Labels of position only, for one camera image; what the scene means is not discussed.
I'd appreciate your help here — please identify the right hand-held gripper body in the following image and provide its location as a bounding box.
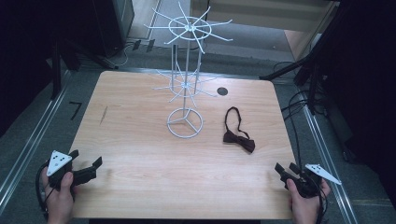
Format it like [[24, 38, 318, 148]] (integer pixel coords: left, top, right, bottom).
[[281, 163, 343, 199]]

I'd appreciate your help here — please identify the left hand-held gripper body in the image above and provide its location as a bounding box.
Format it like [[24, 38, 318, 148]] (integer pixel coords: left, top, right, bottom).
[[46, 149, 80, 191]]

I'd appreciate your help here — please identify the dark bow tie with strap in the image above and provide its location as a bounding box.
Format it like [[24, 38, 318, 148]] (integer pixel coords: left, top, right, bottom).
[[222, 106, 256, 154]]

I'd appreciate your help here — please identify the white wire display rack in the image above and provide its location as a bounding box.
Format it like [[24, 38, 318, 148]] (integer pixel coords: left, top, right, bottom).
[[144, 1, 233, 139]]

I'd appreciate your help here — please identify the person's right hand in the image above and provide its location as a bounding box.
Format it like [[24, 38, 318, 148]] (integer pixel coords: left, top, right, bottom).
[[286, 177, 332, 224]]

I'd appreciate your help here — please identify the person's left hand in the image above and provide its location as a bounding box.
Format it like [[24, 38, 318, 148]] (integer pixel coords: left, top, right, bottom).
[[41, 171, 76, 224]]

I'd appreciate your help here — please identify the black metal stand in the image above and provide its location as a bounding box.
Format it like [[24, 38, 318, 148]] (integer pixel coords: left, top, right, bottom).
[[259, 18, 331, 116], [50, 36, 120, 101]]

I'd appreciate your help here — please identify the dark cabinet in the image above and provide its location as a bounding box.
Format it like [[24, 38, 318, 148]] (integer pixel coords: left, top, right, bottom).
[[92, 0, 135, 59]]

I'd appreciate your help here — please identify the metal floor rail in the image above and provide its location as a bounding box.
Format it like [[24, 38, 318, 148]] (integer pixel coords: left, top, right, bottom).
[[298, 90, 360, 224], [0, 70, 72, 207]]

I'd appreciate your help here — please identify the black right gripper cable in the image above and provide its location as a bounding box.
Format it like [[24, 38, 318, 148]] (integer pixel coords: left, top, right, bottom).
[[317, 183, 330, 224]]

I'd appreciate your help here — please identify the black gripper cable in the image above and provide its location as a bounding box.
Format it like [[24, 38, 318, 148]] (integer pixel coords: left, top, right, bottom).
[[317, 183, 330, 224], [35, 163, 52, 220]]

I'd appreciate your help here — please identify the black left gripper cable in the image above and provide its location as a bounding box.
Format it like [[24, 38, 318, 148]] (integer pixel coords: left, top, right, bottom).
[[35, 163, 52, 220]]

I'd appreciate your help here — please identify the black floor cable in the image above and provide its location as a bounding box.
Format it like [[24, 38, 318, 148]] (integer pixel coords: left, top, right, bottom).
[[280, 89, 316, 171]]

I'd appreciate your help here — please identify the white floor cable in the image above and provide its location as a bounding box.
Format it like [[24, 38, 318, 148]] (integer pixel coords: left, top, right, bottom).
[[113, 42, 135, 68]]

